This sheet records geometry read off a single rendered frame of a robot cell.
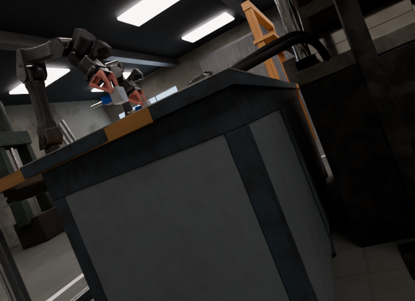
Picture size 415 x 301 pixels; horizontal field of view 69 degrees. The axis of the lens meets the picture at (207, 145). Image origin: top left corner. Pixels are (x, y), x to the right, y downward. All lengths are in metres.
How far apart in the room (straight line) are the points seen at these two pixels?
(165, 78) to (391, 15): 8.21
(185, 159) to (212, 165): 0.07
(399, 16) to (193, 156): 1.40
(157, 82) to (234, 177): 9.10
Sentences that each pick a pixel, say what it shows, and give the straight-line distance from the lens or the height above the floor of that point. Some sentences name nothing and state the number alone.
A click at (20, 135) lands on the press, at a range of 6.64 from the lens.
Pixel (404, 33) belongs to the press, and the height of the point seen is 0.76.
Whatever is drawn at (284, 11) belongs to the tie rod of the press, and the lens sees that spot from 1.42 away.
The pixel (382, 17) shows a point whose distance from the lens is 1.85.
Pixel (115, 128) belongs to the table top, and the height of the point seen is 0.78.
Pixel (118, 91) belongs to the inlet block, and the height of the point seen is 0.93.
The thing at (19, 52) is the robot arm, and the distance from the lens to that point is 1.41.
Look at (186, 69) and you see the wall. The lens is 9.26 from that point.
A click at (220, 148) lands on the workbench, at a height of 0.64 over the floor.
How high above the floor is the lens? 0.68
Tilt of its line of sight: 2 degrees down
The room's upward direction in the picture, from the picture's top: 22 degrees counter-clockwise
